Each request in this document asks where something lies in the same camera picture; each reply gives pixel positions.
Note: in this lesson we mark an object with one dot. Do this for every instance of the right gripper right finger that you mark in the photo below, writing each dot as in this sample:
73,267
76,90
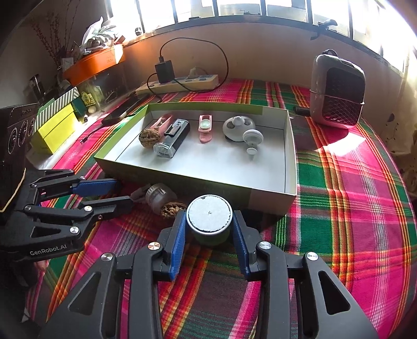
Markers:
325,308

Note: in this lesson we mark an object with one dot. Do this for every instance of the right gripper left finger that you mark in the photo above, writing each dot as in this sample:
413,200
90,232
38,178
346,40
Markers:
92,309

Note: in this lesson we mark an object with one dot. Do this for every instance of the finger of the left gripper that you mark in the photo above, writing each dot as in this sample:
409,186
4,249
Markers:
94,187
94,210

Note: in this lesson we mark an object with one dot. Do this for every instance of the white ribbed small spool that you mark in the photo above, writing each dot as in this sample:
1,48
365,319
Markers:
155,196

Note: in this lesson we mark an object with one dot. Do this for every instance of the walnut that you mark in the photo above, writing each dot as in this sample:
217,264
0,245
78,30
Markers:
149,137
171,209

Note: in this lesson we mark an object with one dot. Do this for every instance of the green spool with white top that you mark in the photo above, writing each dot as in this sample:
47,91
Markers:
209,218

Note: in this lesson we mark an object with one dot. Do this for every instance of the yellow box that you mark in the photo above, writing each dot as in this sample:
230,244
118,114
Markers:
55,131

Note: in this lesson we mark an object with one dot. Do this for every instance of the black speaker box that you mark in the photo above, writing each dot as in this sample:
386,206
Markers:
17,126

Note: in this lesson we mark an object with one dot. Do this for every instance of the green striped box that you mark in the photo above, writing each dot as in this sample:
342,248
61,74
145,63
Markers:
52,107

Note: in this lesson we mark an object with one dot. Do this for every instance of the walnut in tray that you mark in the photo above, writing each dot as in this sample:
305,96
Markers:
149,137

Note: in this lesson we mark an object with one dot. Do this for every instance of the glass tank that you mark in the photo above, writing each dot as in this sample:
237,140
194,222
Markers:
104,88

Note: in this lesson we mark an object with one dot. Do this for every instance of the pink nail clipper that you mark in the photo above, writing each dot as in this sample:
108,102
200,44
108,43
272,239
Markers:
162,124

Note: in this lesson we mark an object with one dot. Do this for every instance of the black silver lighter gadget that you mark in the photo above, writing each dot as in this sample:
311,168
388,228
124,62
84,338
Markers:
172,139

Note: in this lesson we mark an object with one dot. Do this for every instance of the orange box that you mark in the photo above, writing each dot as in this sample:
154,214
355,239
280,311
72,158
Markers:
89,66

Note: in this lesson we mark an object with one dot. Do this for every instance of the dried branches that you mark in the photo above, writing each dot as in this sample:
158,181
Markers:
54,28

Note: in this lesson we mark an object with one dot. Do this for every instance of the pink small case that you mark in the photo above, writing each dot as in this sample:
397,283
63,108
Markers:
205,127

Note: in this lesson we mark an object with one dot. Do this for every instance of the papers and plant pile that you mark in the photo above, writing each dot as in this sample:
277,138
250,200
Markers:
101,35

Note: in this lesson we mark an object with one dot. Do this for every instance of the black charger adapter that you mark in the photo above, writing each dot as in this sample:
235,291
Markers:
164,71

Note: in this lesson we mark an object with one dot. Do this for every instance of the white round mini fan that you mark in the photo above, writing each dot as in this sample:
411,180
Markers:
234,127

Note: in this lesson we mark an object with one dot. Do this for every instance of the white cardboard box tray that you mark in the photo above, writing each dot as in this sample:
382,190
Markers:
266,182

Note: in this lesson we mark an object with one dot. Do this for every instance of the white power strip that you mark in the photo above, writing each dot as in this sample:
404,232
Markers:
203,82

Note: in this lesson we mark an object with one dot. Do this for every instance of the white mushroom shaped hook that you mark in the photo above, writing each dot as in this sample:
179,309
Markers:
252,138

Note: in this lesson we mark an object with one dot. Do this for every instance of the small black object by heater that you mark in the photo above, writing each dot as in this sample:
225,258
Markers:
302,111

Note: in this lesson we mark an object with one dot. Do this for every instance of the grey portable heater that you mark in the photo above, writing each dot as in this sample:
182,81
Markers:
337,91

